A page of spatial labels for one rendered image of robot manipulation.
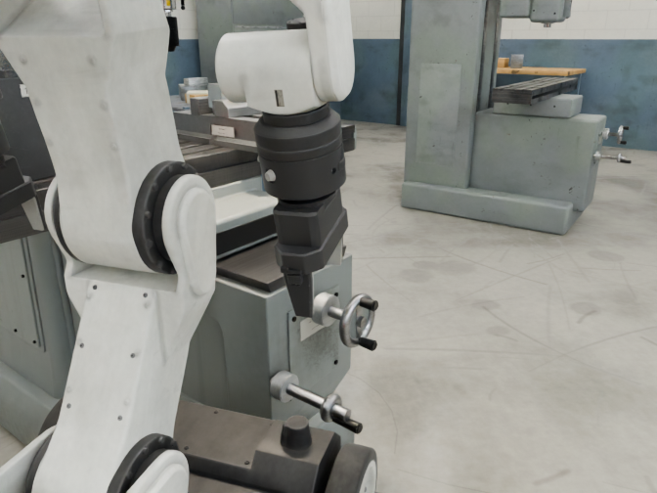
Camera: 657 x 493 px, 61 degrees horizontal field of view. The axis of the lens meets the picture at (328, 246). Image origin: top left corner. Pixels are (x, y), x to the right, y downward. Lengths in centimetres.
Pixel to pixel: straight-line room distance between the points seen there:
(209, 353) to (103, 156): 75
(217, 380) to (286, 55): 96
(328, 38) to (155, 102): 27
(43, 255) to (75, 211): 103
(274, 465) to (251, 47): 63
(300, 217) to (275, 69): 15
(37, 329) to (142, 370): 116
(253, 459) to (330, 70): 64
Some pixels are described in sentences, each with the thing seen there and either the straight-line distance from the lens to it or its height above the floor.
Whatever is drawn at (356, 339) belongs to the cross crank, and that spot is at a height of 63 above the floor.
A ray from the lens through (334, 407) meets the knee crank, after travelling 112.
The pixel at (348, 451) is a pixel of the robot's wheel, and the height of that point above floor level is 60.
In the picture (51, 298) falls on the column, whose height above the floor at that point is 52.
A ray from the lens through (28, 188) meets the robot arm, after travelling 90.
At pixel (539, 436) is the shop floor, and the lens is 205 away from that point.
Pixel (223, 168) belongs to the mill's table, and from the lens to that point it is 139.
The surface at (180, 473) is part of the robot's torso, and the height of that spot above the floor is 70.
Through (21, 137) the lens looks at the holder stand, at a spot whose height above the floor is 105.
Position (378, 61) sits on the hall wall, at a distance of 870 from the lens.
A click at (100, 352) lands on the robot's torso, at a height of 85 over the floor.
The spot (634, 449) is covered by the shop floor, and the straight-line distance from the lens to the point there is 212.
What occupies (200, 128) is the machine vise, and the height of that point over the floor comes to 100.
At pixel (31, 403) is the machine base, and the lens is 199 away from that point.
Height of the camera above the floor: 122
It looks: 20 degrees down
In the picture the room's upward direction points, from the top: straight up
